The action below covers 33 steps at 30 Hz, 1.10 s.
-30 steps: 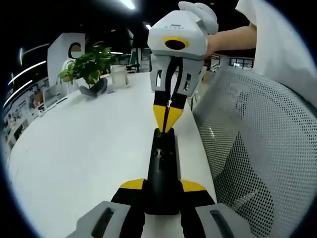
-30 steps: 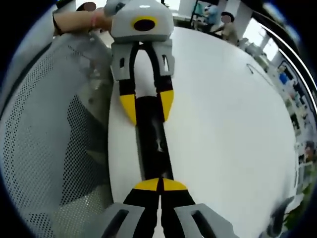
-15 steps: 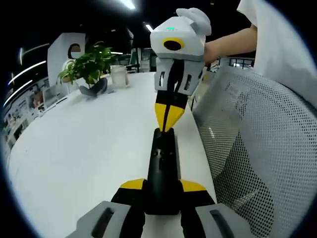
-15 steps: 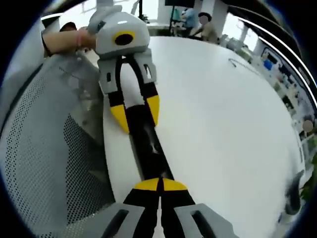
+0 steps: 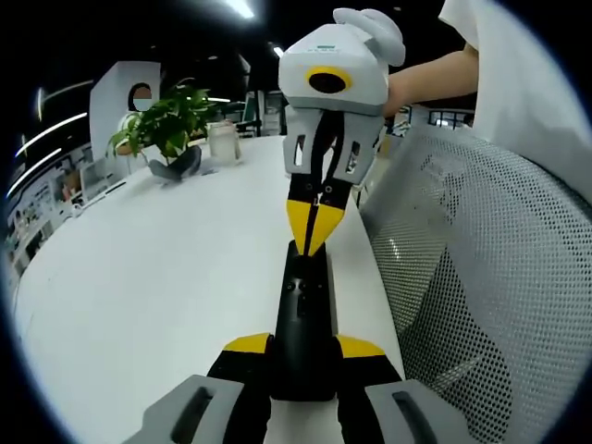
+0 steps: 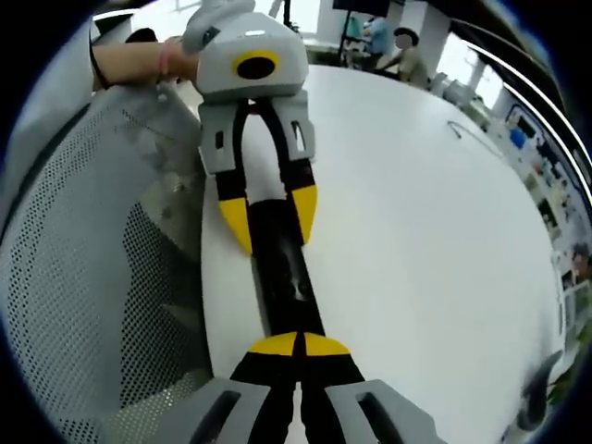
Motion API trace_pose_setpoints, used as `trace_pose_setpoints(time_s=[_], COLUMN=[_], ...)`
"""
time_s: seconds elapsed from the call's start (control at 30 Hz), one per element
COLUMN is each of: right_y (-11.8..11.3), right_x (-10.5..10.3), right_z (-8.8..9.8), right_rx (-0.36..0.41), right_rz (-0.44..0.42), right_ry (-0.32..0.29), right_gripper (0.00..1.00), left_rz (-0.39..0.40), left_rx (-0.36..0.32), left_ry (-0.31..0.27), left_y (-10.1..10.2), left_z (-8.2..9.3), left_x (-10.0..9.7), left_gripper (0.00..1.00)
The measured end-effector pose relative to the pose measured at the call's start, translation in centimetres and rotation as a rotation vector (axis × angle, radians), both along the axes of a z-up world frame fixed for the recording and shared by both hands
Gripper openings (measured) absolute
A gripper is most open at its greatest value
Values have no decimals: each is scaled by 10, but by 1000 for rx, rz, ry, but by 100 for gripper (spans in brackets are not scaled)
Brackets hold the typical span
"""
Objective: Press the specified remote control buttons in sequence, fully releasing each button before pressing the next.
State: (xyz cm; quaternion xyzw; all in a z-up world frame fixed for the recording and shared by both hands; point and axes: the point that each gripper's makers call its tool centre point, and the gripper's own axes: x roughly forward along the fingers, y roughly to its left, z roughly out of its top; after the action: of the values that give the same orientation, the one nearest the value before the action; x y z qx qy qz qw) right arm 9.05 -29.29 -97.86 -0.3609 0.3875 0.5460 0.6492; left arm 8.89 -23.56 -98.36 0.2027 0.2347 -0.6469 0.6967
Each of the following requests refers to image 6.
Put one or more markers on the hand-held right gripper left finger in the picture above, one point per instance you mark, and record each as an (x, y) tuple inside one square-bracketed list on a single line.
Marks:
[(250, 398)]

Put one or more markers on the black remote control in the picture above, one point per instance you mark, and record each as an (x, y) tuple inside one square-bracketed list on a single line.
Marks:
[(289, 277)]

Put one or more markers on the black tripod stand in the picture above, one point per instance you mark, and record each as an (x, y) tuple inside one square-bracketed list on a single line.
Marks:
[(346, 39)]

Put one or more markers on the black wall screen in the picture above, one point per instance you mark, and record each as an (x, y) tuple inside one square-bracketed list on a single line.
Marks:
[(361, 4)]

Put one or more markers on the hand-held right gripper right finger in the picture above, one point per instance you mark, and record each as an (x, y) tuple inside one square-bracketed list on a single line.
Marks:
[(351, 398)]

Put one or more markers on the blue box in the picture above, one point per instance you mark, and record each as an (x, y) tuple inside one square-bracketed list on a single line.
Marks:
[(517, 137)]

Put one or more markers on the person's left hand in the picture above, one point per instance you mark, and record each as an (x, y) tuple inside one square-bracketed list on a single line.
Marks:
[(180, 62)]

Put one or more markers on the long ceiling light strip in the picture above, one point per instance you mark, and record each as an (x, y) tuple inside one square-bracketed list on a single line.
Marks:
[(550, 104)]

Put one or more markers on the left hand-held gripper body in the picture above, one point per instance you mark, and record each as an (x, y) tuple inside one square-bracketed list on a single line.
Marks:
[(250, 41)]

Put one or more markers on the potted green plant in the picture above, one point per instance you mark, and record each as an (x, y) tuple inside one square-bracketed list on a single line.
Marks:
[(536, 393)]

